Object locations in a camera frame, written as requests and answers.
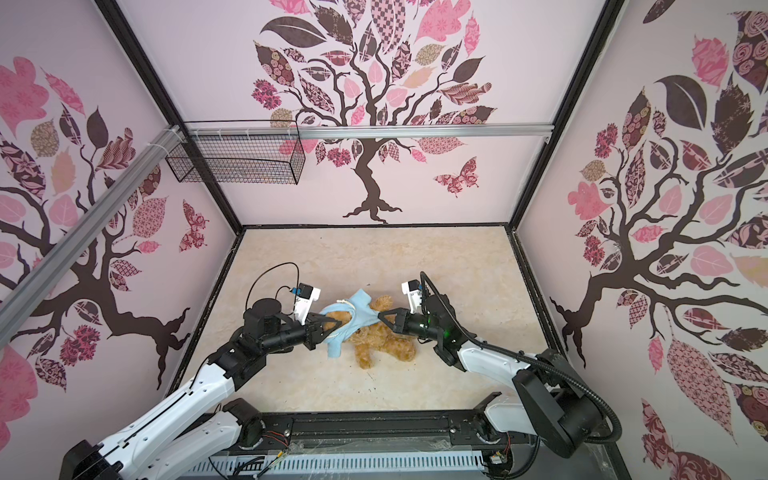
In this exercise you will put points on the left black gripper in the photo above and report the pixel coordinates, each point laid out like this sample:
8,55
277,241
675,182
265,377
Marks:
316,334

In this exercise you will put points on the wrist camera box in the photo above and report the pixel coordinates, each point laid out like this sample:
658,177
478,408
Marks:
304,296
414,292

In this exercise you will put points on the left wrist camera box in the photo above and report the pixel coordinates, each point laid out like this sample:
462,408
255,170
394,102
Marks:
304,296

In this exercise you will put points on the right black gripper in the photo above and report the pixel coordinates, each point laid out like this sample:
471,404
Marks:
401,319

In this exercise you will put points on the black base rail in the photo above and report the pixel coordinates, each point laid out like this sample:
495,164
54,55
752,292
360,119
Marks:
372,429

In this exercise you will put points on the black wire basket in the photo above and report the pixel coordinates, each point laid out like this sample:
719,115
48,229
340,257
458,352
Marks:
239,155

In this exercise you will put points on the light blue bear shirt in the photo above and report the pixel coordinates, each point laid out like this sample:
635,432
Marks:
358,307

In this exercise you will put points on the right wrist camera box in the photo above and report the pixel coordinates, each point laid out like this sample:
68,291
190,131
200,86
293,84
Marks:
414,292

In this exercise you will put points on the horizontal aluminium rail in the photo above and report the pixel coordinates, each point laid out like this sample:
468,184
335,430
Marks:
376,132

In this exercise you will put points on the brown teddy bear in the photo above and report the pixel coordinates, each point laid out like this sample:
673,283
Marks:
375,338

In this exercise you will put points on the white slotted cable duct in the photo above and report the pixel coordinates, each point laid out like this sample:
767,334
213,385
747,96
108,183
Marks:
327,465

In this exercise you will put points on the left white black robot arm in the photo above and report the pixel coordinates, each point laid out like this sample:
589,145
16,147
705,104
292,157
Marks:
202,417

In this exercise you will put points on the diagonal aluminium rail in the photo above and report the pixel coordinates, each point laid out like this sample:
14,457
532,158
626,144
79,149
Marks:
19,305

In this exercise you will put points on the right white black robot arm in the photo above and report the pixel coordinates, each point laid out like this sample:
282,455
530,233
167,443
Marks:
551,401

